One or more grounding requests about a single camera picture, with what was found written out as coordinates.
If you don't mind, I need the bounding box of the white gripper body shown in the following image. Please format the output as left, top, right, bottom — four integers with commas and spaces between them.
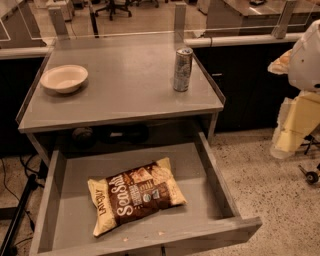
288, 20, 320, 92

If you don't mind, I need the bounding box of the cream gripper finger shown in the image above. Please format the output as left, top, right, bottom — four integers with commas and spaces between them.
267, 50, 292, 75
270, 91, 320, 159

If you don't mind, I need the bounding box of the brown sea salt chip bag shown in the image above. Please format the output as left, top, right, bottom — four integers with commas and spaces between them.
88, 157, 187, 237

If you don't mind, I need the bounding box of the grey counter cabinet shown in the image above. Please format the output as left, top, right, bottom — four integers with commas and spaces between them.
19, 32, 223, 163

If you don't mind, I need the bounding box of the grey open top drawer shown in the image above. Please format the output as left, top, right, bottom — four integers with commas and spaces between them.
30, 131, 262, 256

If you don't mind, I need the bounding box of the black caster wheel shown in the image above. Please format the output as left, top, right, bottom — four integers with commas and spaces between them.
298, 165, 320, 185

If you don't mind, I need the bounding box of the silver beverage can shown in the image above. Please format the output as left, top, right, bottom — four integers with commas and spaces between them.
173, 47, 193, 92

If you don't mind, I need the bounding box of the black office chair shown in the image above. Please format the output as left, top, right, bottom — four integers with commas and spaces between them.
94, 0, 132, 21

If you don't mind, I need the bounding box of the white paper bowl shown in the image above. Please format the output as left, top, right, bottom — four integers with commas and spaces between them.
40, 65, 88, 94

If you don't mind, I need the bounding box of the black stand leg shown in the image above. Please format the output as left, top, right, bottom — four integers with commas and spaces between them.
0, 174, 37, 256

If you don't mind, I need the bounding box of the white horizontal rail pipe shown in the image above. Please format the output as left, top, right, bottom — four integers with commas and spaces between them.
184, 33, 302, 48

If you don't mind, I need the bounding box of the black floor cable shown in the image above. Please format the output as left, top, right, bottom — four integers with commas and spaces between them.
0, 157, 38, 248

